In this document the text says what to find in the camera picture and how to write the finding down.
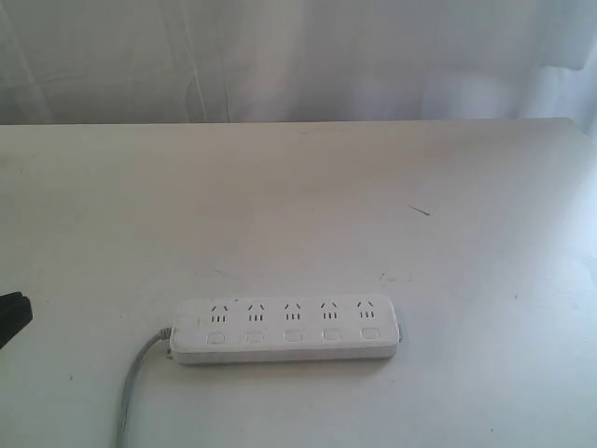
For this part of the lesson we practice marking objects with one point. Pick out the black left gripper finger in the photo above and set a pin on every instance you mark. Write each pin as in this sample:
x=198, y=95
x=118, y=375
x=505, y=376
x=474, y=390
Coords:
x=16, y=313

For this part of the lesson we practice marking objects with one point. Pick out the white five-outlet power strip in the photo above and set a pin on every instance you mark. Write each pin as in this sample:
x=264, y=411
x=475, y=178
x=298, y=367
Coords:
x=280, y=329

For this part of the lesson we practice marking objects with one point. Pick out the white backdrop curtain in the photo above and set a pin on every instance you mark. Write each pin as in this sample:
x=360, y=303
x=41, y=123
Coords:
x=244, y=61

